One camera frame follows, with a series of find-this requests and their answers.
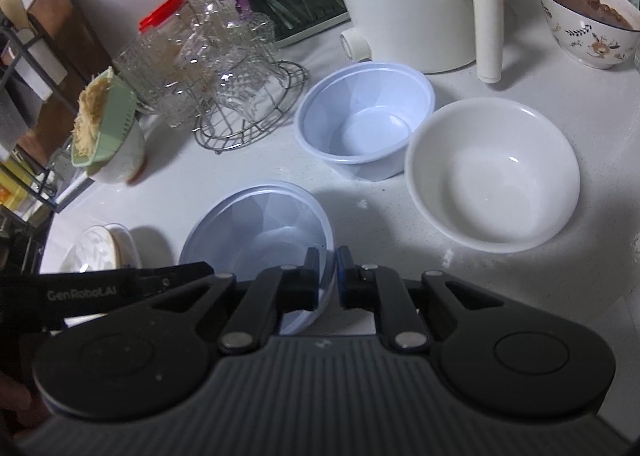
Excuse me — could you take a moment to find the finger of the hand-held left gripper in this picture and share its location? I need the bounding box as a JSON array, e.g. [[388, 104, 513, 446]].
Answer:
[[135, 262, 217, 297]]

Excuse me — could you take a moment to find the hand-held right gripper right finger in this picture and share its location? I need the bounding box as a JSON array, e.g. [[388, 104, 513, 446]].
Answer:
[[336, 246, 506, 354]]

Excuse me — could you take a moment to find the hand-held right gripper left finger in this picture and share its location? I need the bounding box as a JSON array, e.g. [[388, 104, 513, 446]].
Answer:
[[145, 247, 321, 354]]

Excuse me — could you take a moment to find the grey pink leaf plate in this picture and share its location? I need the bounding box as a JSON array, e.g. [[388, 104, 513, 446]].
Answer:
[[60, 225, 123, 273]]

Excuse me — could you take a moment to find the blue plastic bowl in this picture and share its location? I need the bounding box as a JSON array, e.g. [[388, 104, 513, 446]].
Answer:
[[178, 180, 336, 337], [293, 60, 436, 181]]

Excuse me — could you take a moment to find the white bowl under colander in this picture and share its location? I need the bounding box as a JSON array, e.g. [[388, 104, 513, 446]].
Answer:
[[90, 123, 147, 185]]

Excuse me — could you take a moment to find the plain white bowl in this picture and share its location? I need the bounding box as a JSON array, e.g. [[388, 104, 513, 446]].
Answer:
[[404, 96, 581, 254]]

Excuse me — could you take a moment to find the green colander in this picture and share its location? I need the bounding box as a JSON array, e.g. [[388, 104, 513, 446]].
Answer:
[[70, 66, 140, 171]]

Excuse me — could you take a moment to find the bamboo brush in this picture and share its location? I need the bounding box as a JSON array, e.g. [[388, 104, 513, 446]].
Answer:
[[72, 73, 116, 157]]

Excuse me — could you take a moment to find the glass jar with red lid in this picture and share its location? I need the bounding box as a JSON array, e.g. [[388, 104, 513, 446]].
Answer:
[[112, 0, 188, 129]]

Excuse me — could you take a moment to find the cluster of clear glass cups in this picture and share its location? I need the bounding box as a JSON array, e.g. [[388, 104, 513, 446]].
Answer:
[[175, 0, 281, 131]]

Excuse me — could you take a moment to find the black metal knife rack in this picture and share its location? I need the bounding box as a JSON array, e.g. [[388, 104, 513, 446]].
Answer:
[[0, 18, 76, 211]]

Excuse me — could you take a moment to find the wooden cutting board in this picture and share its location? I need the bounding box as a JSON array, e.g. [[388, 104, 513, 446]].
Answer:
[[25, 0, 113, 147]]

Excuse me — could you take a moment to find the white electric cooking pot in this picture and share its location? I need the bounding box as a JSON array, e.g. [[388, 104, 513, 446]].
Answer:
[[317, 0, 506, 83]]

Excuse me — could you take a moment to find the wooden spatula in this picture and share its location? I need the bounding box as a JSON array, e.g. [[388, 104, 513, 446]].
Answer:
[[0, 0, 31, 31]]

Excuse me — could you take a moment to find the floral bowl with food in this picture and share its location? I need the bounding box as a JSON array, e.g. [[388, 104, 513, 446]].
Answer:
[[537, 0, 640, 70]]

